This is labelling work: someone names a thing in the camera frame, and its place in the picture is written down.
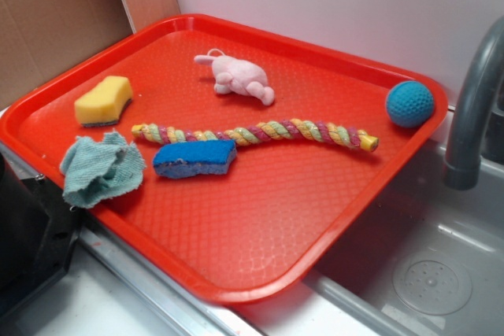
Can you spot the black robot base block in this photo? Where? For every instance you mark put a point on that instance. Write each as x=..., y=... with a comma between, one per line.
x=38, y=235

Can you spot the pink plush bunny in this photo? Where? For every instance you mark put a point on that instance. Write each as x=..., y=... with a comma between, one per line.
x=233, y=75

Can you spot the red plastic tray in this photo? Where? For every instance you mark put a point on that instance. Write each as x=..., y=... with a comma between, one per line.
x=255, y=231

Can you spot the blue sponge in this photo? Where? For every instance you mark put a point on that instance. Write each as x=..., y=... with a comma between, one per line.
x=188, y=159

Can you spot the yellow sponge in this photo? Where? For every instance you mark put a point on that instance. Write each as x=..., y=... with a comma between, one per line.
x=104, y=103

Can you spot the teal cloth rag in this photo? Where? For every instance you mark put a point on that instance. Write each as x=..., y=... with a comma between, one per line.
x=96, y=171

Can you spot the blue dimpled ball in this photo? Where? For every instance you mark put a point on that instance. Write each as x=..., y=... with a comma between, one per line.
x=409, y=104

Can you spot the grey plastic sink basin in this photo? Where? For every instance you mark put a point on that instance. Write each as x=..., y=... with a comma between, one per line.
x=422, y=259

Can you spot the grey toy faucet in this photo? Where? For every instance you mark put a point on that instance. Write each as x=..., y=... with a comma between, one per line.
x=476, y=130

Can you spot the brown cardboard panel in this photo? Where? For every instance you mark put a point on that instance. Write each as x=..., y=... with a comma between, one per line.
x=41, y=39

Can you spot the multicolour twisted rope toy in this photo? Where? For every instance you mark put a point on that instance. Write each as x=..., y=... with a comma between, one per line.
x=292, y=129

